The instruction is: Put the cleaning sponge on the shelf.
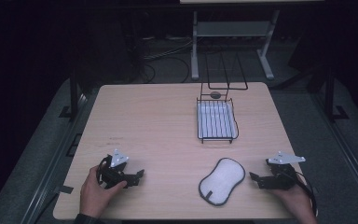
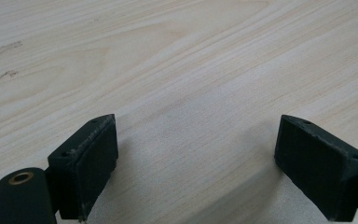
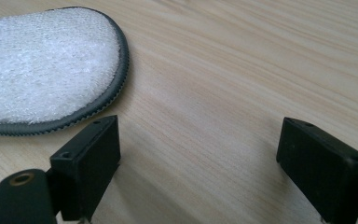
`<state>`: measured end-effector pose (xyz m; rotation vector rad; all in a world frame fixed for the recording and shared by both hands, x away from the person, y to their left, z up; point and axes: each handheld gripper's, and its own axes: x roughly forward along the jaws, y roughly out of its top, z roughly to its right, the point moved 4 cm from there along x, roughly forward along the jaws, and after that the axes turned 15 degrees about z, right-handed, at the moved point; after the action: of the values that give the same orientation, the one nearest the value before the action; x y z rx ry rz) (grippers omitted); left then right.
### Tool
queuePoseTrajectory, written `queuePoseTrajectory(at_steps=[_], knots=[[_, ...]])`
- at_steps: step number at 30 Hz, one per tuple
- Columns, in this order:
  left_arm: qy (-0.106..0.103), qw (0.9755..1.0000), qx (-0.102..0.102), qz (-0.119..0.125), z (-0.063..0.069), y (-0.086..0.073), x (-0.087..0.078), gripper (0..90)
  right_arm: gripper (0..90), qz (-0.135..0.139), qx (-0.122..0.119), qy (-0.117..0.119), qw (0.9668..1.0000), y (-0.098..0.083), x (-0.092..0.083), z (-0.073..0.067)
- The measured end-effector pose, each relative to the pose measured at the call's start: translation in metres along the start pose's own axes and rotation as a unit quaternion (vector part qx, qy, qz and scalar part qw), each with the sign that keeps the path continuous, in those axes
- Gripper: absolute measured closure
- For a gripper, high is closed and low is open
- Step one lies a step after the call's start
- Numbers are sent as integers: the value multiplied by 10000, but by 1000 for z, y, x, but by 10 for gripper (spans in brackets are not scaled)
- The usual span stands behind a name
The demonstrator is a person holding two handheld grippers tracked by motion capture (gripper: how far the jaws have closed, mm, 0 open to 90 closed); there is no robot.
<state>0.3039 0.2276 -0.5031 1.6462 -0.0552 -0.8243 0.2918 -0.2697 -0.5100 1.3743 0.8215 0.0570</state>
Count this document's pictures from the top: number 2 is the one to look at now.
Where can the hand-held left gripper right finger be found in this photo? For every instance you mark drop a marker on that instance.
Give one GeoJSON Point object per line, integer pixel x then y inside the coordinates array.
{"type": "Point", "coordinates": [313, 161]}

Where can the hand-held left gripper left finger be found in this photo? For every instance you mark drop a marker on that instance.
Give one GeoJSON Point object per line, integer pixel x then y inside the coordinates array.
{"type": "Point", "coordinates": [87, 165]}

